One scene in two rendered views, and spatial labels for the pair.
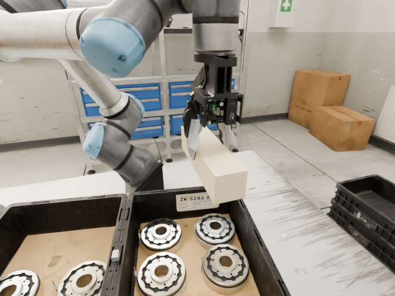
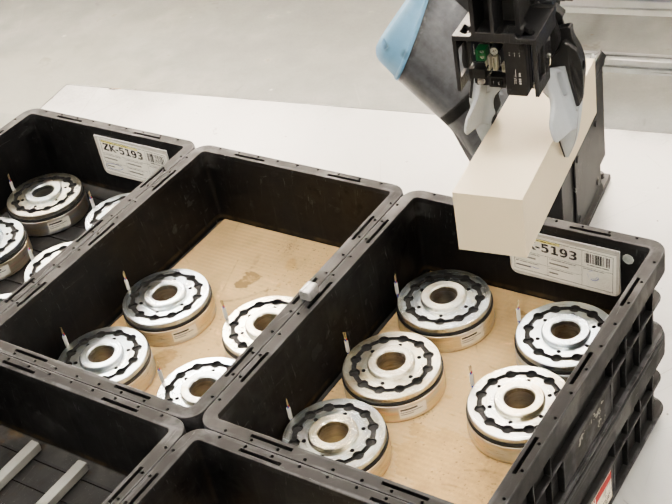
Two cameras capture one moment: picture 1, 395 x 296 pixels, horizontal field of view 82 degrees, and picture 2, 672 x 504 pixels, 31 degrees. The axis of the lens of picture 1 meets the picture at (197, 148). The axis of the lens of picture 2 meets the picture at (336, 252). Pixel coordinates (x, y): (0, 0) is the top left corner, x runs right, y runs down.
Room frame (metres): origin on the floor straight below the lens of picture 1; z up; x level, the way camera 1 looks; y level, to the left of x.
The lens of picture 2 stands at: (-0.33, -0.58, 1.68)
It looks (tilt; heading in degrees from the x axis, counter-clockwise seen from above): 36 degrees down; 48
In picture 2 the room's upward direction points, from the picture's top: 11 degrees counter-clockwise
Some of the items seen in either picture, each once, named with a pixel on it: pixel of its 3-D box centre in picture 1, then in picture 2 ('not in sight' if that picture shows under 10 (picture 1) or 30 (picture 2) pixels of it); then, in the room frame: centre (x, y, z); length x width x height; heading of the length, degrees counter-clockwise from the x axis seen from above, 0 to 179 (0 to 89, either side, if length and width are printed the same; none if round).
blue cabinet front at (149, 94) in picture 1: (125, 114); not in sight; (2.16, 0.71, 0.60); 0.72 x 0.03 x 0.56; 107
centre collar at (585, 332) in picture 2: (215, 226); (565, 331); (0.44, -0.05, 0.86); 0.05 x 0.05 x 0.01
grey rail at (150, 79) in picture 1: (163, 78); not in sight; (2.31, 0.33, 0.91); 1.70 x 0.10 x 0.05; 107
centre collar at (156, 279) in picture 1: (161, 271); (391, 362); (0.32, 0.08, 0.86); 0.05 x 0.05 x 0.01
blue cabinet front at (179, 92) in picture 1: (202, 107); not in sight; (2.40, -0.06, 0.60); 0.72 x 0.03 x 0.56; 107
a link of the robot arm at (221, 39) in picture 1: (216, 39); not in sight; (0.42, -0.03, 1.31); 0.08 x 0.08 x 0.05
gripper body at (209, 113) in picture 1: (214, 89); (508, 11); (0.41, -0.03, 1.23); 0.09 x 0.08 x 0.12; 17
